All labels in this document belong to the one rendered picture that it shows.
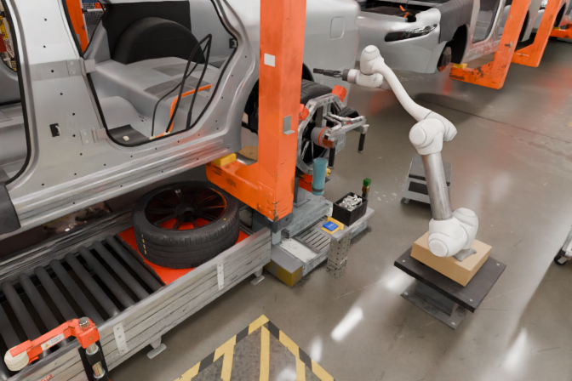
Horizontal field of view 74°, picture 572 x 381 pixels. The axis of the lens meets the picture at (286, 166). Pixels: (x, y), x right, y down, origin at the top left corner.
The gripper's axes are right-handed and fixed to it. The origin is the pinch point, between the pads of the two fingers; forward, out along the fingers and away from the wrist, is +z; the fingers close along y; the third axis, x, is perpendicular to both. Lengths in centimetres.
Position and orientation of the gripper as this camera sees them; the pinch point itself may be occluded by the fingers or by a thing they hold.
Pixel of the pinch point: (318, 71)
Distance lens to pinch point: 260.7
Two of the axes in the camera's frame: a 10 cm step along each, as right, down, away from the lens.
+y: 3.1, -4.0, 8.6
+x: 0.8, -8.9, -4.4
